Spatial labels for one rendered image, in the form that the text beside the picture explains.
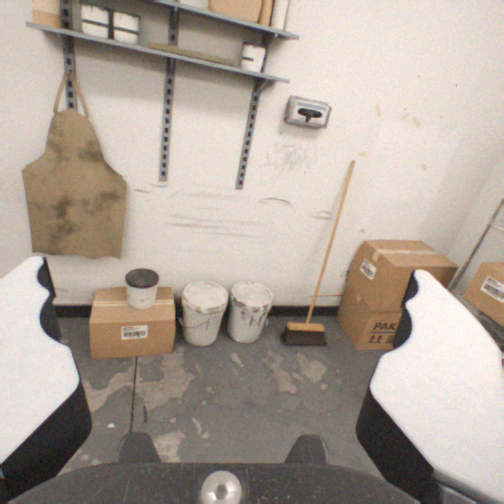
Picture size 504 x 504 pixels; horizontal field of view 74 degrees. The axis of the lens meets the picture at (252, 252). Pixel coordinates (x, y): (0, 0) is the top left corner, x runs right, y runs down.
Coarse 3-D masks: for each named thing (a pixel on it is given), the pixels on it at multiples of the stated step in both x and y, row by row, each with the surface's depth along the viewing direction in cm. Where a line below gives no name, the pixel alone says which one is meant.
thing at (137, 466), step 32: (128, 448) 6; (320, 448) 6; (64, 480) 5; (96, 480) 5; (128, 480) 5; (160, 480) 5; (192, 480) 5; (224, 480) 5; (256, 480) 5; (288, 480) 5; (320, 480) 5; (352, 480) 5
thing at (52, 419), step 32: (0, 288) 9; (32, 288) 10; (0, 320) 8; (32, 320) 8; (0, 352) 7; (32, 352) 7; (64, 352) 8; (0, 384) 7; (32, 384) 7; (64, 384) 7; (0, 416) 6; (32, 416) 6; (64, 416) 6; (0, 448) 6; (32, 448) 6; (64, 448) 7; (32, 480) 6
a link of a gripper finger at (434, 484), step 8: (432, 480) 6; (432, 488) 6; (440, 488) 5; (448, 488) 5; (424, 496) 6; (432, 496) 6; (440, 496) 5; (448, 496) 5; (456, 496) 5; (464, 496) 5
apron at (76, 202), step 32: (64, 128) 174; (64, 160) 181; (96, 160) 185; (32, 192) 184; (64, 192) 189; (96, 192) 191; (32, 224) 194; (64, 224) 197; (96, 224) 199; (96, 256) 210
